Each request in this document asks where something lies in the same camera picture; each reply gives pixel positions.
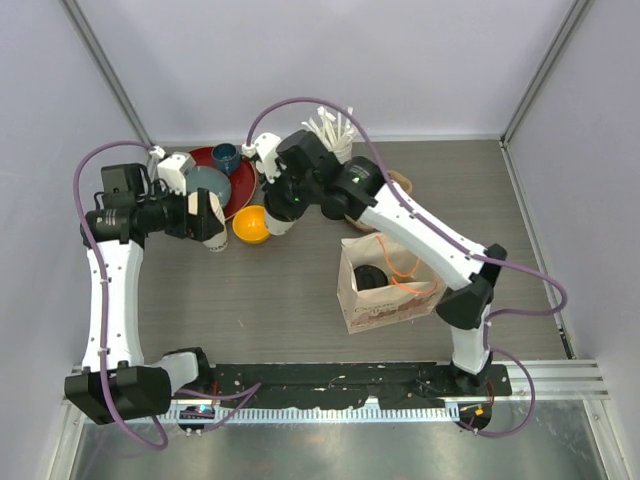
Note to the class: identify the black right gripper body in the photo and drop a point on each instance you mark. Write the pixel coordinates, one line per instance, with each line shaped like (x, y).
(291, 198)

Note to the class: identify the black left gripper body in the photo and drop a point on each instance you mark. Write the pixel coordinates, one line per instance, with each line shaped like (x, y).
(168, 212)

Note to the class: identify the stack of white paper cups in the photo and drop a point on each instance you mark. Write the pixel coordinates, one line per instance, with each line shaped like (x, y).
(214, 246)

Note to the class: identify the brown paper bag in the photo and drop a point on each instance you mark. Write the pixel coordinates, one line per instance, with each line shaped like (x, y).
(414, 288)

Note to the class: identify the cardboard cup carrier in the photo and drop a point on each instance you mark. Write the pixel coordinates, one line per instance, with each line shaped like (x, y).
(359, 225)
(403, 182)

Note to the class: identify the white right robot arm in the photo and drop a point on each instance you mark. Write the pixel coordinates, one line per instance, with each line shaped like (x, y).
(469, 270)

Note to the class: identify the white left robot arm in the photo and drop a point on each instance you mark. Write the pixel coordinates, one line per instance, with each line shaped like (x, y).
(114, 344)

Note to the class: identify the orange bowl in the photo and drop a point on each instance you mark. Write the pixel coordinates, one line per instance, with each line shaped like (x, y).
(249, 225)

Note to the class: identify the white straw holder cup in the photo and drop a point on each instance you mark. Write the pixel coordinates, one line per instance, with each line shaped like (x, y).
(343, 151)

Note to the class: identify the blue-grey plate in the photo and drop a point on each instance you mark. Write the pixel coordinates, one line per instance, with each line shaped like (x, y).
(211, 179)

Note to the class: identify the red round tray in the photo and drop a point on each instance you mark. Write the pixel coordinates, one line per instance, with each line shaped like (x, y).
(243, 181)

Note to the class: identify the small blue cup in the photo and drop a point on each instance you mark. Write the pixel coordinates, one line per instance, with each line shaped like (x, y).
(226, 158)

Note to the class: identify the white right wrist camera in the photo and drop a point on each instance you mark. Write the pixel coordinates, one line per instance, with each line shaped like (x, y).
(263, 152)

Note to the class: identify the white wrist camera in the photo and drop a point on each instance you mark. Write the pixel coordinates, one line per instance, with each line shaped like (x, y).
(263, 152)
(172, 168)

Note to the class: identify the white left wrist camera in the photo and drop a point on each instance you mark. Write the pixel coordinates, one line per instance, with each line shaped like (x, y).
(172, 168)

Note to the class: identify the slotted cable duct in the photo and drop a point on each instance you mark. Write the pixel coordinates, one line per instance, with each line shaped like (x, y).
(370, 412)

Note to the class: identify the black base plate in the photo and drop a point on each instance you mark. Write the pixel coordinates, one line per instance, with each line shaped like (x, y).
(339, 386)

